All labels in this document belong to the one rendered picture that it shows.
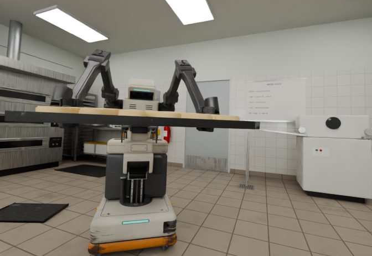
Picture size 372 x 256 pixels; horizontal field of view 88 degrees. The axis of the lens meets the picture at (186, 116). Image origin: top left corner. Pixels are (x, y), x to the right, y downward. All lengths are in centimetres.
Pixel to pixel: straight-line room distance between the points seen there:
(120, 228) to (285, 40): 424
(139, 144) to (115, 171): 42
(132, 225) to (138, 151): 52
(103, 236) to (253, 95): 358
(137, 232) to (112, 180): 49
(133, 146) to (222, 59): 346
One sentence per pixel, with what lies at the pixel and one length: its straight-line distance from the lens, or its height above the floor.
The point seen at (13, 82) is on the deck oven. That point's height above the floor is 166.
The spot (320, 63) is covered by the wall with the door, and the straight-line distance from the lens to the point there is 454.
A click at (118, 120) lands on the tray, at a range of 32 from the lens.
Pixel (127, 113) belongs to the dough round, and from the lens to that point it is 34.
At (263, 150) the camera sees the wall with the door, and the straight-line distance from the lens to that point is 425.
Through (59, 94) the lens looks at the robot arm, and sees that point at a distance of 83.
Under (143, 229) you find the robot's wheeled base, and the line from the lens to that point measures 165.
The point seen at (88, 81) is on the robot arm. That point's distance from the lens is 101.
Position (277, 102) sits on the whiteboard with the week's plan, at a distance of 426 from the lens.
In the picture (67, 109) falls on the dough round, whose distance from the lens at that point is 36.
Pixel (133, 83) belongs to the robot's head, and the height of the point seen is 126.
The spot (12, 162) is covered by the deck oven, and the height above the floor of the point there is 22.
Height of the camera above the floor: 94
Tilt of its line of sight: 3 degrees up
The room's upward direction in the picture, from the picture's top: 2 degrees clockwise
